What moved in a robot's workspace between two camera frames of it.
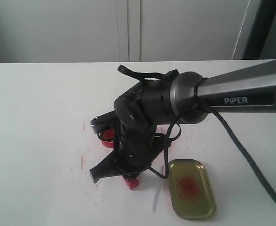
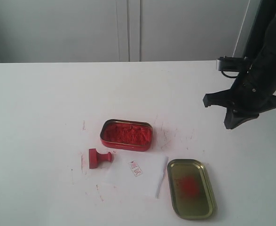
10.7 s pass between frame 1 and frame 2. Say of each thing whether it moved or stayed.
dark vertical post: stayed
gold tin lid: stayed
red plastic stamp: moved
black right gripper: moved
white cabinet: stayed
